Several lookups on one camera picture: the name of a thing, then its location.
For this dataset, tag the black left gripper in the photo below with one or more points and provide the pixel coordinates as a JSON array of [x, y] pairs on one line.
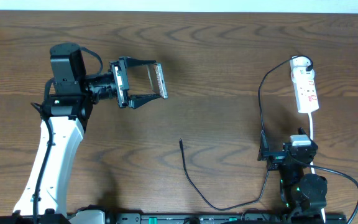
[[134, 101]]

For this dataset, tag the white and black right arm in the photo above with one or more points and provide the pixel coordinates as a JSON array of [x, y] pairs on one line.
[[304, 194]]

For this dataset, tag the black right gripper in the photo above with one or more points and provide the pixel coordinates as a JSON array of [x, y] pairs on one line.
[[276, 158]]

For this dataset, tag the white charger adapter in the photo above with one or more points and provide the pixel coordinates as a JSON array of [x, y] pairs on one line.
[[300, 74]]

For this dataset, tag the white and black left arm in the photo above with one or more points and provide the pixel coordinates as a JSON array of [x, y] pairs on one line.
[[69, 98]]

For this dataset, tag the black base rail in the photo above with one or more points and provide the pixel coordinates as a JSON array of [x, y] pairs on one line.
[[197, 218]]

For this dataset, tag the white power strip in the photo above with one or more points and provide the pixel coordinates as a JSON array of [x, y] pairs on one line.
[[305, 92]]

